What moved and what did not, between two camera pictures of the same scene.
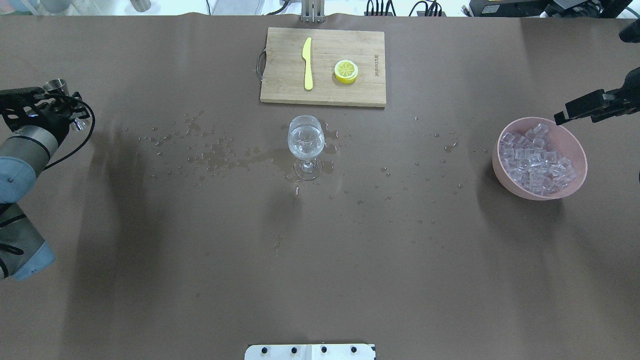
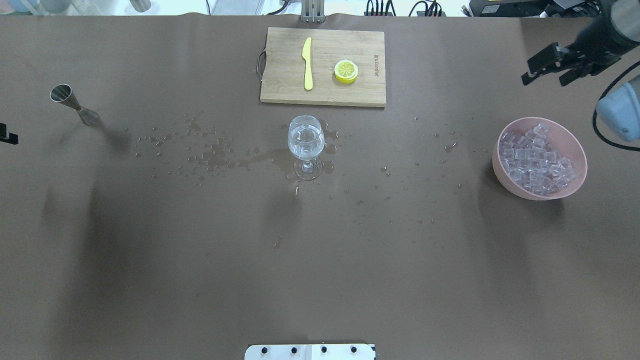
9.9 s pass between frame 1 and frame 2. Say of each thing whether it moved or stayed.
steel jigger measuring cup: moved
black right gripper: moved
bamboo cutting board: stayed
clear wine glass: stayed
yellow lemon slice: stayed
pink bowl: stayed
